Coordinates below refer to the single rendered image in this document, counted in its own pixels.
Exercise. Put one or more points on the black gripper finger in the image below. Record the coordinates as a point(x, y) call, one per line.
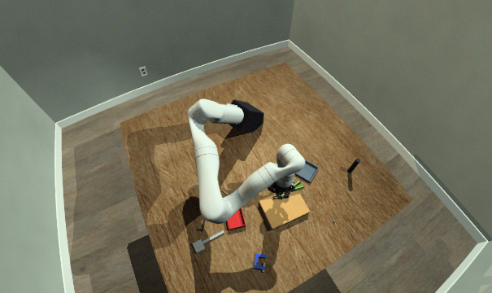
point(273, 190)
point(292, 187)

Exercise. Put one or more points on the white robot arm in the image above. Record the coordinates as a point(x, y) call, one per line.
point(213, 207)

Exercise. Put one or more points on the black cylinder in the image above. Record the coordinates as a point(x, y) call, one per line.
point(352, 167)

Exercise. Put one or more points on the red open tray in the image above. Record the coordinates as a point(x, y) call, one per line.
point(237, 220)

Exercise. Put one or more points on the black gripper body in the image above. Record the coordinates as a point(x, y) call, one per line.
point(280, 188)

